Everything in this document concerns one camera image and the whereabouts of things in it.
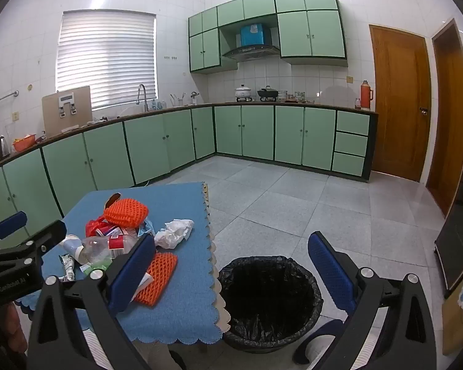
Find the clear blue bottle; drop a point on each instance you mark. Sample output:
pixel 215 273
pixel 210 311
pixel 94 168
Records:
pixel 158 105

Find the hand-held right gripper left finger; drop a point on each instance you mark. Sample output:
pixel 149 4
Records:
pixel 133 273

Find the white cooking pot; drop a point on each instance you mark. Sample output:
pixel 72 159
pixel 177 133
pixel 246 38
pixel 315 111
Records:
pixel 243 92

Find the bulky orange foam net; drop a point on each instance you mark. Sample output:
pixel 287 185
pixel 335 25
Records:
pixel 125 211

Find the green base cabinet run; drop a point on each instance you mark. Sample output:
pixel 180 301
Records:
pixel 254 131

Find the dark blue curved leg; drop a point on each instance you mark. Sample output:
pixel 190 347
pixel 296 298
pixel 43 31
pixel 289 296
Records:
pixel 316 341

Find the blue box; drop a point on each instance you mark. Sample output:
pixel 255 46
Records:
pixel 252 34

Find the chrome kitchen faucet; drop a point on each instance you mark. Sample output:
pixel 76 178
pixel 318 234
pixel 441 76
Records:
pixel 145 102

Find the utensil holder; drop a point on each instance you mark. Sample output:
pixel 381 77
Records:
pixel 177 102

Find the clear red-label plastic bottle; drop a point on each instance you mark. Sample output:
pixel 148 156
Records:
pixel 96 248

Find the range hood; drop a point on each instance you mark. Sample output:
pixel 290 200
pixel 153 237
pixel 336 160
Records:
pixel 250 51

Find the silver green snack wrapper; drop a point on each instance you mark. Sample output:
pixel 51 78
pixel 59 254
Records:
pixel 67 268

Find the chrome towel rail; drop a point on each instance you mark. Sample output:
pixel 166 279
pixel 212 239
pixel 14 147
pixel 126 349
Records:
pixel 7 96

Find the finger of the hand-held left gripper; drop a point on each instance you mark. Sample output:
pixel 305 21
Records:
pixel 9 224
pixel 50 235

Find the steel electric kettle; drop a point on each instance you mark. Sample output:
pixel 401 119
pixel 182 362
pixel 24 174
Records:
pixel 3 147

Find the brown wooden door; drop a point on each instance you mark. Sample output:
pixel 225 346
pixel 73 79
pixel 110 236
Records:
pixel 397 104
pixel 449 123

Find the blue scalloped table mat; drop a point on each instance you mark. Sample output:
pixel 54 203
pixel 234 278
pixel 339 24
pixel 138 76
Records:
pixel 185 208

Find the flat orange foam net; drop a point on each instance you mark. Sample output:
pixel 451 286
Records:
pixel 160 277

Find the white and blue bottle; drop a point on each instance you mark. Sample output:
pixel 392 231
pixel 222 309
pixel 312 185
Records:
pixel 71 244

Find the red plastic wrapper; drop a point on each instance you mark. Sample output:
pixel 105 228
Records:
pixel 93 226

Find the white window blind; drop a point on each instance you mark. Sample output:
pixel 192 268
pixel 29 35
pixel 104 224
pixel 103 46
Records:
pixel 108 57

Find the black wok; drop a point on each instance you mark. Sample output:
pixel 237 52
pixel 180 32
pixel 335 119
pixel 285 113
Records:
pixel 268 93

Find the black glass oven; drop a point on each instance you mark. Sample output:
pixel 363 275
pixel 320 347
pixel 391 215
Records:
pixel 461 231

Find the brown cardboard piece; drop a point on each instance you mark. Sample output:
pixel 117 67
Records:
pixel 112 200

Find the green printed box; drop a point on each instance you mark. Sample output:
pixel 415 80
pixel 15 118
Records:
pixel 299 96

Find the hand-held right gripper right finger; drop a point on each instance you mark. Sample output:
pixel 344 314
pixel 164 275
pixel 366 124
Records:
pixel 328 269

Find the orange thermos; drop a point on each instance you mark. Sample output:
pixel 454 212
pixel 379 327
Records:
pixel 365 96

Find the bin with black bag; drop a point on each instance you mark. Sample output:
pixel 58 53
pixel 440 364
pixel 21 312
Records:
pixel 268 304

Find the crumpled white tissue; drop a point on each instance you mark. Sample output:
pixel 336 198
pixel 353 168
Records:
pixel 173 233

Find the green packet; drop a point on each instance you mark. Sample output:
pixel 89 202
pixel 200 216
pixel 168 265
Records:
pixel 98 266

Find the green wall cabinet unit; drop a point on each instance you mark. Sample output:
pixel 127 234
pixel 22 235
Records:
pixel 293 34

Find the orange plastic basin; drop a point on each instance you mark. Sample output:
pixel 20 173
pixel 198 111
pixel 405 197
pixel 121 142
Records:
pixel 23 144

